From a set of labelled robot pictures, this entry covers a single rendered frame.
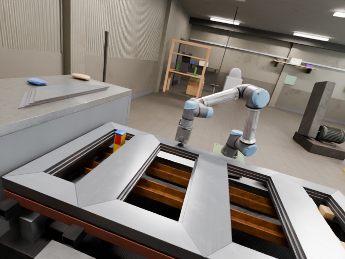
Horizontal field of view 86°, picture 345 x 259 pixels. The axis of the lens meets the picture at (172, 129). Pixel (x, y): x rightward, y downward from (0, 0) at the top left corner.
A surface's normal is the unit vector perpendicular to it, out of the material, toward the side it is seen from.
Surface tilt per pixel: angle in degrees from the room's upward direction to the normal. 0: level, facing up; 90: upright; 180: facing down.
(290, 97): 90
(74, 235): 0
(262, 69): 90
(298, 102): 90
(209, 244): 0
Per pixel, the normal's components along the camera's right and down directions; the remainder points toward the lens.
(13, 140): 0.95, 0.28
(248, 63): -0.27, 0.31
